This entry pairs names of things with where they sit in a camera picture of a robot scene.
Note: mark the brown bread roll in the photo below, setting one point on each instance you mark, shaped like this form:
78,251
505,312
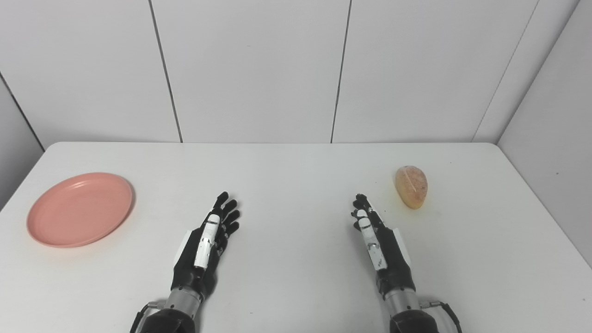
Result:
410,187

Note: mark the pink round plate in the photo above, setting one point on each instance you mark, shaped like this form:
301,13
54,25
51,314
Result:
78,210

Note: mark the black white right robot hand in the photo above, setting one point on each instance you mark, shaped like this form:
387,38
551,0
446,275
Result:
393,270

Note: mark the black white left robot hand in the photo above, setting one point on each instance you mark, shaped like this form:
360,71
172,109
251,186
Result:
194,273

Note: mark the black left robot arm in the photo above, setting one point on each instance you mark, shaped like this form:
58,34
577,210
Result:
178,310

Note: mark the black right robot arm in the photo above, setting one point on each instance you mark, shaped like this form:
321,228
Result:
407,314

